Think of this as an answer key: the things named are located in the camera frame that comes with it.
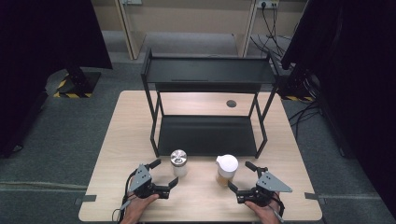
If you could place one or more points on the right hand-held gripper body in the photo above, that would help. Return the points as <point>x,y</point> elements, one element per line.
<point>271,183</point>

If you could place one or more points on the glass jar with silver lid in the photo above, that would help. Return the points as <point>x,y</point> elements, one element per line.
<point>179,158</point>

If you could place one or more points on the black curtain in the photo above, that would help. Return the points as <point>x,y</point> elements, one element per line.
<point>37,62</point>
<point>358,77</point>

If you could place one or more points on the black metal shelf rack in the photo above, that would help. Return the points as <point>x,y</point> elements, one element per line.
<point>208,70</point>

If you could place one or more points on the white wall power outlet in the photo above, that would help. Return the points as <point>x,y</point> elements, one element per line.
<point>267,3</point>

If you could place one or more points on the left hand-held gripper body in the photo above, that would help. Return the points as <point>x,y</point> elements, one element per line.
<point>141,180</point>

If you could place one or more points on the person's left hand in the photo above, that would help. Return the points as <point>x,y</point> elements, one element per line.
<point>135,210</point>

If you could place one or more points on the grey tape strip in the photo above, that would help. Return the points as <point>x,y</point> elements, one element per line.
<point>85,199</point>
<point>313,196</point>

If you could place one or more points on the black stand base striped tape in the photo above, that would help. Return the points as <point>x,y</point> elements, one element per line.
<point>81,84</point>
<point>295,87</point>

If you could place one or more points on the person's right hand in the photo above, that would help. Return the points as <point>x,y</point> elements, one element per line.
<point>267,214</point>

